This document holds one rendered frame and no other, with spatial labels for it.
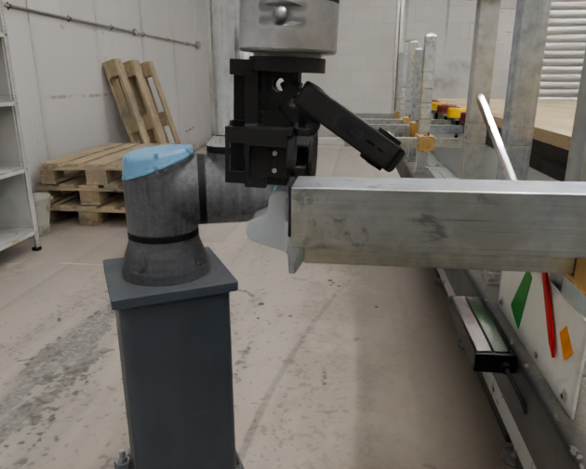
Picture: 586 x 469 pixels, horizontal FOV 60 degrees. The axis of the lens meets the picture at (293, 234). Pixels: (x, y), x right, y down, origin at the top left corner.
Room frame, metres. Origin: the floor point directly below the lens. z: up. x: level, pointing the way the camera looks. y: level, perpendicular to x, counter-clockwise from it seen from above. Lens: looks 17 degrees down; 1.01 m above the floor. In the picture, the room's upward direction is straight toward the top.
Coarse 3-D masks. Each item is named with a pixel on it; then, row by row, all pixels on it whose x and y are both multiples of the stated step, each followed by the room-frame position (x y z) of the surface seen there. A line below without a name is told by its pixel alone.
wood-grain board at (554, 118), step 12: (492, 108) 2.02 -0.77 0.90; (540, 108) 2.02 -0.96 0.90; (552, 108) 2.02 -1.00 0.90; (564, 108) 2.02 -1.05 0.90; (540, 120) 1.42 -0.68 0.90; (552, 120) 1.42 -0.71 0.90; (564, 120) 1.42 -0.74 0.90; (540, 132) 1.18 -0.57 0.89; (552, 132) 1.11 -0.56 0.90; (564, 132) 1.09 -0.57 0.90; (552, 144) 1.10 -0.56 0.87; (564, 144) 1.04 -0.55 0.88
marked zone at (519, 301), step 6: (528, 276) 0.56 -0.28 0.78; (522, 282) 0.58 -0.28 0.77; (528, 282) 0.56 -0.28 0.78; (522, 288) 0.58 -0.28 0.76; (528, 288) 0.56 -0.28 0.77; (516, 294) 0.59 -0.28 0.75; (522, 294) 0.57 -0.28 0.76; (516, 300) 0.59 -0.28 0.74; (522, 300) 0.57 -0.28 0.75; (516, 306) 0.59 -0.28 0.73; (522, 306) 0.57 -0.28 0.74; (516, 312) 0.58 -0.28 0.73; (522, 312) 0.57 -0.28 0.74; (516, 318) 0.58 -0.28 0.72; (516, 324) 0.58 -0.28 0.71
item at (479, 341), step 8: (456, 296) 0.69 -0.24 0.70; (456, 304) 0.66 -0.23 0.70; (464, 304) 0.66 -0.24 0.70; (464, 312) 0.64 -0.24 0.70; (472, 312) 0.64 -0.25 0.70; (464, 320) 0.61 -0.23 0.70; (472, 320) 0.61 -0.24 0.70; (472, 328) 0.59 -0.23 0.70; (480, 328) 0.59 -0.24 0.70; (472, 336) 0.57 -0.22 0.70; (480, 336) 0.57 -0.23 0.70; (480, 344) 0.55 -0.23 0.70; (488, 344) 0.55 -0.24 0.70
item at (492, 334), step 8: (472, 304) 0.66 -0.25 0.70; (480, 304) 0.66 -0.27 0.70; (480, 312) 0.64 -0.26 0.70; (480, 320) 0.61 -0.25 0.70; (488, 320) 0.61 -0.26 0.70; (488, 328) 0.59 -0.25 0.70; (496, 328) 0.59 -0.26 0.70; (488, 336) 0.57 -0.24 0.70; (496, 336) 0.57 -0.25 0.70; (496, 344) 0.55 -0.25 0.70; (504, 344) 0.55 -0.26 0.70; (496, 352) 0.53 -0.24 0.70; (504, 352) 0.53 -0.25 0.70
